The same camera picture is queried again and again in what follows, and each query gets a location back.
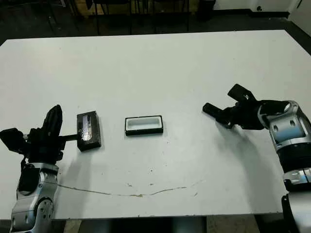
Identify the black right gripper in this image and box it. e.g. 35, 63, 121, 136
215, 100, 266, 131

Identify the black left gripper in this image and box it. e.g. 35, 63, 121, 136
23, 104, 79, 164

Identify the black box lid with label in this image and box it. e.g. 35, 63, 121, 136
76, 110, 103, 152

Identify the black box white inside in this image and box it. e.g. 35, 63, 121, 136
124, 115, 163, 137

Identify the black chair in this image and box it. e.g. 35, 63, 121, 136
47, 0, 81, 32

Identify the black waste bin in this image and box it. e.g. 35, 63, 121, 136
198, 0, 217, 21

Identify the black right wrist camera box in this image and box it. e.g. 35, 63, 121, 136
227, 83, 258, 102

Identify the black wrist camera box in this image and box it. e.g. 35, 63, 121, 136
0, 128, 28, 155
227, 83, 258, 102

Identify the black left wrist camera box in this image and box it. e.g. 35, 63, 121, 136
0, 128, 28, 155

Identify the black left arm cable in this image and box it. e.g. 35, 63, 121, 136
19, 157, 29, 172

